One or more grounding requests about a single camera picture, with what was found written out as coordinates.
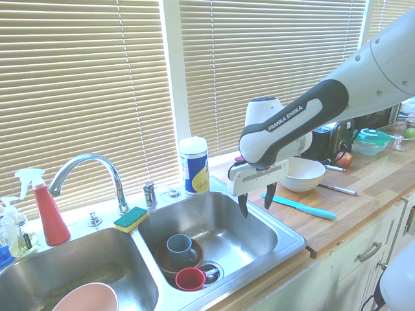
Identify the white Franka Emika robot arm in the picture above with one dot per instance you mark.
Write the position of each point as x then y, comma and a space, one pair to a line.
356, 81

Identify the red spray bottle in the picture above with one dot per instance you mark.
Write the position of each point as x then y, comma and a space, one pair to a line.
50, 220

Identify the silver knife with long blade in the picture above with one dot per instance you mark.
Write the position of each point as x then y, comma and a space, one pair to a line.
340, 189

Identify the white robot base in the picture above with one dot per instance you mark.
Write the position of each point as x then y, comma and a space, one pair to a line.
400, 282

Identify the clear glass dish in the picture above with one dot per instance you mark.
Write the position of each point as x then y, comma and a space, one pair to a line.
398, 142

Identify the clear pump soap bottle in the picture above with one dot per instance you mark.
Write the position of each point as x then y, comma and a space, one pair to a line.
9, 223

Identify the wide beige window blind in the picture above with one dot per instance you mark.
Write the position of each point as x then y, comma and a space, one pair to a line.
81, 81

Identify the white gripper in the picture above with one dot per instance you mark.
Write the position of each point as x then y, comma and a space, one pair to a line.
256, 178

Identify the teal kitchen knife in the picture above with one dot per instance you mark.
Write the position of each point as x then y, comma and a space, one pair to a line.
311, 210

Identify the narrow beige window blind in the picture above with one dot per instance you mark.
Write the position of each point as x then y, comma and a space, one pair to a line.
386, 16

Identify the medium beige window blind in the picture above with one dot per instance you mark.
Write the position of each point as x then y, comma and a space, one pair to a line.
259, 58

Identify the stainless steel double sink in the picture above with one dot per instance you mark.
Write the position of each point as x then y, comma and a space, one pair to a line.
233, 226

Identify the red plastic cup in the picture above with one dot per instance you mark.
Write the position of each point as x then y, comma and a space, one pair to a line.
189, 280

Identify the clear container with green lid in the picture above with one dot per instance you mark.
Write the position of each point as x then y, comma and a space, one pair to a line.
369, 139

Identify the blue bottle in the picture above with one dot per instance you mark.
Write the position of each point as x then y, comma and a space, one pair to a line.
4, 254

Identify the round yellow liquid soap bottle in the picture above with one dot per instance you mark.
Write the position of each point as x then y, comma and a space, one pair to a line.
24, 244

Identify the white ceramic bowl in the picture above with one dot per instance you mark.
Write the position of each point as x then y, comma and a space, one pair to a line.
303, 176

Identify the pink bowl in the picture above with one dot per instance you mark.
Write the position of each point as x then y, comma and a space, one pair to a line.
87, 298

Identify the green and yellow sponge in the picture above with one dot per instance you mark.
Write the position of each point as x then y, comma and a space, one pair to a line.
131, 218

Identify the chrome faucet knob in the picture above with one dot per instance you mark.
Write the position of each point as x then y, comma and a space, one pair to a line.
94, 219

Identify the brown bowl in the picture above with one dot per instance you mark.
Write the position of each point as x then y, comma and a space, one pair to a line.
162, 262

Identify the sink drain strainer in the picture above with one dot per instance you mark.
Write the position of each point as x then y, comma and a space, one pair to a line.
215, 270

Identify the chrome sink hole cover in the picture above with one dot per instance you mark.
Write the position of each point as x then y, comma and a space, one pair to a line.
174, 193

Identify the white and blue wipes canister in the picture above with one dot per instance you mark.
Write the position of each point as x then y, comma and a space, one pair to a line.
194, 168

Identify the chrome sink soap dispenser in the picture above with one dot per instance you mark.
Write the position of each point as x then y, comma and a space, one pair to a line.
149, 194

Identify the cream kitchen cabinet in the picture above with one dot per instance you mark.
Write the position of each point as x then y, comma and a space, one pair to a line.
350, 272

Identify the green round fruit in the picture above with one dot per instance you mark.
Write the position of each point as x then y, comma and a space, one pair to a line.
410, 133

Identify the chrome gooseneck faucet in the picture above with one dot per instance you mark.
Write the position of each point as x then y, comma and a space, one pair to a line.
110, 168

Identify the red apple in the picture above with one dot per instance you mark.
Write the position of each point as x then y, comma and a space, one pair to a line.
345, 159

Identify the black and chrome toaster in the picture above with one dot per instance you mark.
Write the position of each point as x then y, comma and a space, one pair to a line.
330, 139

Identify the gray mug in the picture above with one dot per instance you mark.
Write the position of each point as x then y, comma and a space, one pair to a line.
180, 249

